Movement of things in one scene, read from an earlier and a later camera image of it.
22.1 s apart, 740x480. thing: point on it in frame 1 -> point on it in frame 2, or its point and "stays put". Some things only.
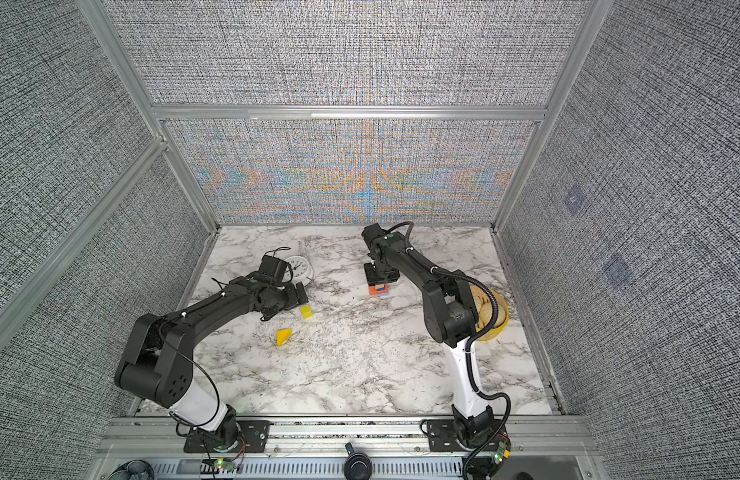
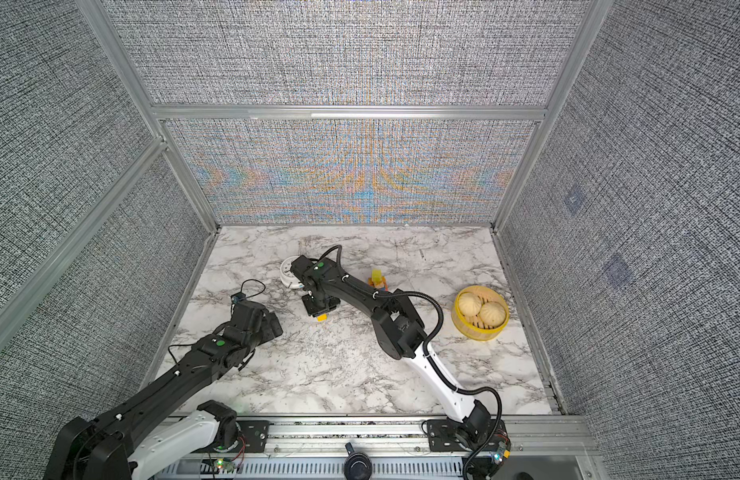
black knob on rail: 358,465 stays put
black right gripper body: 379,275 -> 314,306
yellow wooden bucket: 483,307 stays put
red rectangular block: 380,289 stays put
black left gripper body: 287,298 -> 269,330
